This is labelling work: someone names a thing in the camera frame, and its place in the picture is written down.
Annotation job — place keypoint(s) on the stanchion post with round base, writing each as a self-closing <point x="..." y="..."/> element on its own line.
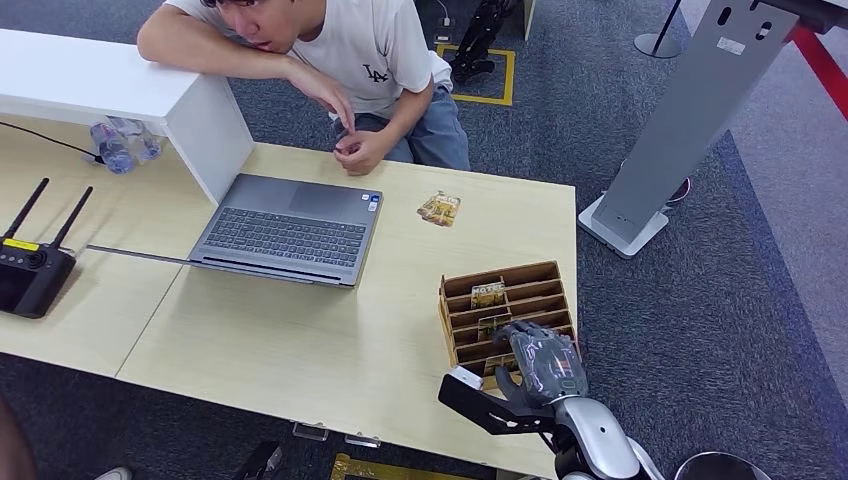
<point x="657" y="44"/>

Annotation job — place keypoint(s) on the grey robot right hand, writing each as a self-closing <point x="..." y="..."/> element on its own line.
<point x="550" y="368"/>

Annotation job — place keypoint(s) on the white shoe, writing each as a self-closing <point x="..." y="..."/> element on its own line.
<point x="114" y="474"/>

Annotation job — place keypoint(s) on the bystander's limb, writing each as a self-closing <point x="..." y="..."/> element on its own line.
<point x="12" y="450"/>

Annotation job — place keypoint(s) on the person's left forearm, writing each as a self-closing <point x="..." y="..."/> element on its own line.
<point x="407" y="109"/>

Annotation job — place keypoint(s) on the wooden slotted card holder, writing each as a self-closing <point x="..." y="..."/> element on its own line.
<point x="530" y="291"/>

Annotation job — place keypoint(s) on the grey kiosk stand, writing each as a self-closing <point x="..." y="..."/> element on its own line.
<point x="689" y="112"/>

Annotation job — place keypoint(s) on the person's left hand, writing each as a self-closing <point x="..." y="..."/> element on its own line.
<point x="364" y="151"/>

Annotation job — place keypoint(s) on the grey open laptop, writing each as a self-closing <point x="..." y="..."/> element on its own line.
<point x="285" y="232"/>

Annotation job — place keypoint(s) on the person's right forearm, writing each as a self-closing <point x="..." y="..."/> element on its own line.
<point x="212" y="58"/>

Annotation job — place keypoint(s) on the person's right hand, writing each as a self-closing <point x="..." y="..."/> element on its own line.
<point x="321" y="86"/>

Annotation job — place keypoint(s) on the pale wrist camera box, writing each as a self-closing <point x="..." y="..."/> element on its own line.
<point x="466" y="378"/>

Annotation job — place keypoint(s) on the round dark grey disc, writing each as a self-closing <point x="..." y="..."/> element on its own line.
<point x="722" y="469"/>

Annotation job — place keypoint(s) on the black remote controller with antennas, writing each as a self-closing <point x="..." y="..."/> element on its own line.
<point x="33" y="278"/>

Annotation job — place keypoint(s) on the black object under desk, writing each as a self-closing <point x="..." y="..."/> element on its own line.
<point x="257" y="462"/>

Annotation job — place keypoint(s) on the black standing robot legs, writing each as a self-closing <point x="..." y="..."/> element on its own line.
<point x="478" y="36"/>

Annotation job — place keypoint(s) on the clear acrylic desk clamp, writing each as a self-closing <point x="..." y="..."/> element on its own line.
<point x="310" y="432"/>
<point x="362" y="440"/>

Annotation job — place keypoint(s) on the clear plastic water bottle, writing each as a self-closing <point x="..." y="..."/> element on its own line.
<point x="114" y="154"/>
<point x="144" y="142"/>

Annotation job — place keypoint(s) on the yellow printed hotel card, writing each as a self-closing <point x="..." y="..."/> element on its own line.
<point x="491" y="326"/>
<point x="440" y="209"/>
<point x="488" y="295"/>
<point x="498" y="366"/>

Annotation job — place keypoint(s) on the white desk riser shelf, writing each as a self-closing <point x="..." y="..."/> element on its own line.
<point x="79" y="73"/>

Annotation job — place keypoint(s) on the white furniture panel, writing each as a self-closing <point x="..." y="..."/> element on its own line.
<point x="529" y="16"/>

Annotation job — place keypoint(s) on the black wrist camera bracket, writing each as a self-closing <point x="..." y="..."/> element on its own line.
<point x="480" y="407"/>

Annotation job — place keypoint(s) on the person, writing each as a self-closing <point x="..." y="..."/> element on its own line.
<point x="378" y="46"/>

